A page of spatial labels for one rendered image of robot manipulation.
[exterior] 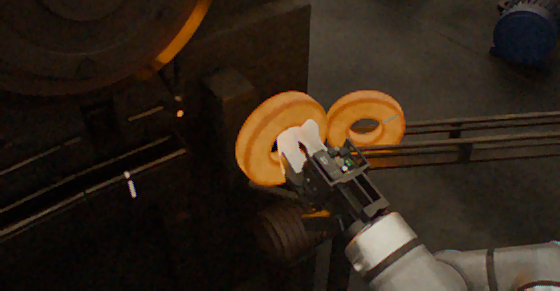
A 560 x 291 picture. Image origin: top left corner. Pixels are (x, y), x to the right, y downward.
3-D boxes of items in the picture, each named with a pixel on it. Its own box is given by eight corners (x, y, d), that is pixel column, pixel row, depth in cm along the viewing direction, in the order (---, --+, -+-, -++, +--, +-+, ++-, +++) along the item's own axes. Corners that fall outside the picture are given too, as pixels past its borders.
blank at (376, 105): (350, 159, 105) (351, 170, 102) (310, 113, 97) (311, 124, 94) (415, 127, 99) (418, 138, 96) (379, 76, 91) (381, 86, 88)
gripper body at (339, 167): (346, 132, 67) (402, 199, 62) (331, 164, 74) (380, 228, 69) (302, 153, 64) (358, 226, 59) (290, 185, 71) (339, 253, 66)
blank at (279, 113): (227, 118, 69) (239, 130, 67) (314, 75, 74) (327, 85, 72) (242, 189, 79) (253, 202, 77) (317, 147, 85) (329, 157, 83)
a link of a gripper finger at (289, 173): (299, 142, 72) (333, 187, 68) (297, 149, 73) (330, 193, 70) (273, 154, 70) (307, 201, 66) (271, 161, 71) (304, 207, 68)
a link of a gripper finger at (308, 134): (302, 95, 72) (339, 141, 68) (295, 119, 77) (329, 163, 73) (285, 102, 71) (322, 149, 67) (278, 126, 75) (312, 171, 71)
